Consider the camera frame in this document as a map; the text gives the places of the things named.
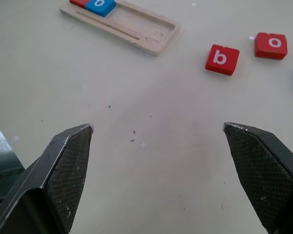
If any red letter tile r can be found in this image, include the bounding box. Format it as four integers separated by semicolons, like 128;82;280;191
69;0;89;8

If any red letter tile b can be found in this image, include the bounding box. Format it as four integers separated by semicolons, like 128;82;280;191
205;44;240;76

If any blue letter tile o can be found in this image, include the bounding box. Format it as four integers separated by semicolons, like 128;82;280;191
85;0;117;18

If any red letter tile o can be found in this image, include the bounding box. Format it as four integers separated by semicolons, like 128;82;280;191
254;32;288;60

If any light wooden letter tray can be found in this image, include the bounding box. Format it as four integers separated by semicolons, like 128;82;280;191
59;0;181;57

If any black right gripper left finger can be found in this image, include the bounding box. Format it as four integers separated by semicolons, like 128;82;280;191
0;123;95;234

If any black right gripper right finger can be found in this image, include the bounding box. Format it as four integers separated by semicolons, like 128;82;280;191
222;122;293;234

